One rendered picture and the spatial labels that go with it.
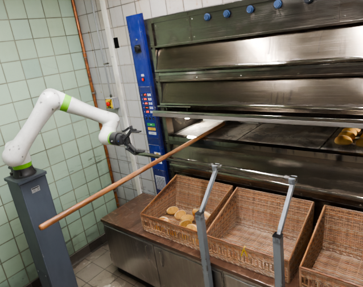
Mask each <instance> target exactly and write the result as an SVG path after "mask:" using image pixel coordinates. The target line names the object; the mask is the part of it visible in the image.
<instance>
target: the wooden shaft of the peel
mask: <svg viewBox="0 0 363 287"><path fill-rule="evenodd" d="M224 125H225V123H224V122H222V123H220V124H218V125H217V126H215V127H213V128H211V129H209V130H208V131H206V132H204V133H203V134H201V135H199V136H197V137H195V138H194V139H192V140H190V141H188V142H186V143H184V144H183V145H181V146H179V147H177V148H176V149H174V150H172V151H170V152H169V153H167V154H165V155H163V156H161V157H160V158H158V159H156V160H154V161H152V162H151V163H149V164H147V165H146V166H143V167H142V168H140V169H138V170H137V171H135V172H133V173H131V174H129V175H128V176H126V177H124V178H122V179H120V180H118V181H117V182H115V183H113V184H111V185H110V186H108V187H106V188H104V189H103V190H101V191H99V192H97V193H95V194H94V195H92V196H90V197H88V198H86V199H85V200H83V201H81V202H80V203H78V204H75V205H74V206H72V207H71V208H69V209H67V210H65V211H63V212H61V213H60V214H58V215H56V216H54V217H52V218H51V219H49V220H47V221H46V222H44V223H42V224H40V225H39V229H40V230H41V231H42V230H44V229H46V228H48V227H49V226H51V225H53V224H55V223H56V222H58V221H59V220H61V219H63V218H65V217H67V216H68V215H70V214H72V213H74V212H75V211H77V210H79V209H81V208H82V207H84V206H86V205H87V204H89V203H91V202H93V201H94V200H96V199H98V198H99V197H101V196H103V195H105V194H106V193H108V192H110V191H111V190H114V189H115V188H117V187H118V186H120V185H122V184H124V183H125V182H127V181H129V180H131V179H132V178H134V177H136V176H137V175H139V174H141V173H143V172H144V171H146V170H148V169H150V168H151V167H153V166H155V165H157V164H158V163H160V162H161V161H164V160H165V159H167V158H168V157H170V156H172V155H174V154H176V153H177V152H179V151H181V150H183V149H184V148H186V147H187V146H189V145H191V144H193V143H194V142H196V141H198V140H200V139H201V138H203V137H205V136H207V135H208V134H210V133H212V132H214V131H215V130H217V129H219V128H220V127H222V126H224Z"/></svg>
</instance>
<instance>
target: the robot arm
mask: <svg viewBox="0 0 363 287"><path fill-rule="evenodd" d="M56 110H60V111H63V112H66V113H70V114H75V115H78V116H81V117H85V118H88V119H91V120H93V121H96V122H99V123H101V124H103V126H102V129H101V131H100V133H99V136H98V139H99V141H100V142H101V143H102V144H103V145H117V146H120V145H125V146H126V148H125V150H128V151H129V152H131V154H133V155H137V154H139V153H144V152H145V150H139V149H138V150H137V149H136V148H135V147H134V146H133V145H132V143H131V142H130V138H129V136H130V134H131V133H140V132H141V130H137V129H133V126H129V127H128V128H126V129H125V130H122V131H121V132H123V134H122V133H120V132H116V130H117V127H118V124H119V117H118V115H117V114H115V113H112V112H108V111H105V110H102V109H98V108H96V107H93V106H91V105H89V104H86V103H84V102H82V101H80V100H78V99H76V98H74V97H71V96H69V95H67V94H65V93H63V92H60V91H57V90H55V89H52V88H48V89H46V90H44V91H43V92H42V94H41V95H40V96H39V99H38V101H37V103H36V105H35V107H34V109H33V111H32V112H31V114H30V116H29V118H28V119H27V121H26V123H25V124H24V125H23V127H22V128H21V130H20V131H19V133H18V134H17V135H16V137H15V138H14V139H13V140H11V141H9V142H7V143H6V144H5V149H4V151H3V153H2V160H3V162H4V163H5V164H6V165H8V169H10V170H11V172H10V175H11V176H12V175H13V178H14V179H23V178H27V177H30V176H32V175H34V174H35V173H36V169H35V168H34V167H33V165H32V159H31V156H30V152H29V150H30V148H31V146H32V144H33V142H34V141H35V138H36V137H37V135H38V134H39V132H40V131H41V129H42V128H43V126H44V125H45V124H46V122H47V121H48V120H49V118H50V117H51V116H52V115H53V113H54V112H55V111H56ZM128 130H129V131H128ZM126 131H128V133H127V134H125V133H126Z"/></svg>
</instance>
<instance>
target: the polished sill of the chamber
mask: <svg viewBox="0 0 363 287"><path fill-rule="evenodd" d="M168 137H169V141H178V142H188V141H190V140H192V139H194V138H195V137H196V136H185V135H179V134H172V135H170V136H168ZM194 144H202V145H211V146H221V147H230V148H235V149H245V150H254V151H263V152H268V153H278V154H287V155H296V156H302V157H311V158H320V159H330V160H335V161H344V162H353V163H363V153H352V152H346V151H335V150H324V149H314V148H307V147H296V146H286V145H274V144H268V143H257V142H246V141H236V140H225V139H218V138H208V137H203V138H201V139H200V140H198V141H196V142H194Z"/></svg>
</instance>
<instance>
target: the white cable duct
mask: <svg viewBox="0 0 363 287"><path fill-rule="evenodd" d="M100 5H101V11H102V17H103V20H104V26H105V31H106V37H107V40H108V46H109V51H110V57H111V60H112V66H113V72H114V77H115V83H116V86H117V92H118V97H119V103H120V106H121V112H122V118H123V123H124V127H125V129H126V128H128V127H129V123H128V119H127V113H126V108H125V102H124V98H123V93H122V87H121V81H120V78H119V72H118V66H117V61H116V55H115V52H114V46H113V40H112V34H111V30H110V25H109V20H108V14H107V10H106V4H105V0H100ZM129 138H130V142H131V143H132V140H131V135H130V136H129ZM132 145H133V143H132ZM130 158H131V163H132V167H133V172H135V171H137V164H136V160H135V156H134V155H133V154H131V152H130ZM134 178H135V184H136V187H137V193H138V195H140V194H141V193H142V190H141V185H140V181H139V175H137V176H136V177H134Z"/></svg>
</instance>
